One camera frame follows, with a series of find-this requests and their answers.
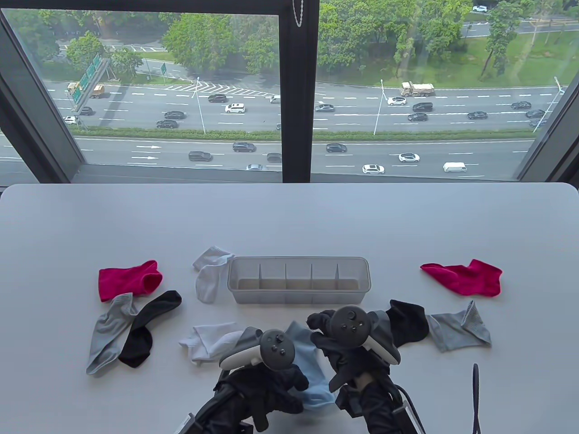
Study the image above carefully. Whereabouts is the person's left hand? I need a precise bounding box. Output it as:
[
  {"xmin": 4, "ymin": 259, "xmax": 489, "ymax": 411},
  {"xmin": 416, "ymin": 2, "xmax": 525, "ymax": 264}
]
[{"xmin": 213, "ymin": 361, "xmax": 310, "ymax": 414}]

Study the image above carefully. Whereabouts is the person's right hand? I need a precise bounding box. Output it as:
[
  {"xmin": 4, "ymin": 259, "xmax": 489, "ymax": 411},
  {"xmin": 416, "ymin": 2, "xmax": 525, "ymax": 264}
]
[{"xmin": 307, "ymin": 310, "xmax": 392, "ymax": 386}]

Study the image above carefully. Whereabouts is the light blue sock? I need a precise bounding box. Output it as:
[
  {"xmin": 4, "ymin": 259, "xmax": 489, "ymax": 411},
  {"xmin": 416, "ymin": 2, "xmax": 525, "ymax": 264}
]
[{"xmin": 289, "ymin": 321, "xmax": 336, "ymax": 410}]

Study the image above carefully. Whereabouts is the black sock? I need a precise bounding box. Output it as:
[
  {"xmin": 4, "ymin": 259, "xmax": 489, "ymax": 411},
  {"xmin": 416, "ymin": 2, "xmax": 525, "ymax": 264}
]
[
  {"xmin": 118, "ymin": 290, "xmax": 182, "ymax": 368},
  {"xmin": 384, "ymin": 299, "xmax": 430, "ymax": 346}
]

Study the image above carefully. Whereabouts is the white sock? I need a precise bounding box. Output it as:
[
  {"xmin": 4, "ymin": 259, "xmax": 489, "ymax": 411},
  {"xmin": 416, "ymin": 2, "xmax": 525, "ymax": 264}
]
[
  {"xmin": 192, "ymin": 246, "xmax": 236, "ymax": 304},
  {"xmin": 179, "ymin": 322, "xmax": 247, "ymax": 366}
]

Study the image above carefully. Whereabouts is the grey sock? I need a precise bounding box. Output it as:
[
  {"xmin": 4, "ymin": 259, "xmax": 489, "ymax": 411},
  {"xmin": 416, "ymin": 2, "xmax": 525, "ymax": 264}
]
[
  {"xmin": 86, "ymin": 292, "xmax": 140, "ymax": 376},
  {"xmin": 425, "ymin": 300, "xmax": 492, "ymax": 353}
]

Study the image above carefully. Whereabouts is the red sock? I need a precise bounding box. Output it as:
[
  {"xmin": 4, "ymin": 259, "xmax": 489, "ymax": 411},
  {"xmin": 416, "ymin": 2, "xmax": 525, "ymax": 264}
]
[
  {"xmin": 99, "ymin": 260, "xmax": 163, "ymax": 302},
  {"xmin": 420, "ymin": 259, "xmax": 503, "ymax": 297}
]

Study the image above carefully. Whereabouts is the person's right forearm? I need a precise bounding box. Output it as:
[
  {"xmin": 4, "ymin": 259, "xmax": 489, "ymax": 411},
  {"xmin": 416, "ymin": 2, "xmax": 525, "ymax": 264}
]
[{"xmin": 348, "ymin": 380, "xmax": 426, "ymax": 434}]

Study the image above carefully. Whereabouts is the person's left forearm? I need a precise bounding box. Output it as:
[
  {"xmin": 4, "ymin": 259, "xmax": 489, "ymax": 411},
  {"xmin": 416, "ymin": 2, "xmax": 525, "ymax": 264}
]
[{"xmin": 181, "ymin": 393, "xmax": 272, "ymax": 434}]

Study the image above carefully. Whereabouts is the clear plastic divided organizer box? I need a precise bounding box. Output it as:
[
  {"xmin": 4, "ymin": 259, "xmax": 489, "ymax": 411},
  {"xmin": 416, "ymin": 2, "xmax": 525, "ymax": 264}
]
[{"xmin": 227, "ymin": 257, "xmax": 371, "ymax": 306}]

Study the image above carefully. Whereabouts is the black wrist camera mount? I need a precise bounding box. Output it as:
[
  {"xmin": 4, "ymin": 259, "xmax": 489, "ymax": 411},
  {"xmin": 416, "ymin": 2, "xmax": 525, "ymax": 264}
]
[
  {"xmin": 328, "ymin": 371, "xmax": 362, "ymax": 416},
  {"xmin": 248, "ymin": 398, "xmax": 271, "ymax": 432}
]

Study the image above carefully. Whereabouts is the black cable loop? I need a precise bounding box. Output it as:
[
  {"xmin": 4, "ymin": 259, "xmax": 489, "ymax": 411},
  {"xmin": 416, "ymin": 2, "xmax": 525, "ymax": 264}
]
[{"xmin": 472, "ymin": 363, "xmax": 481, "ymax": 434}]

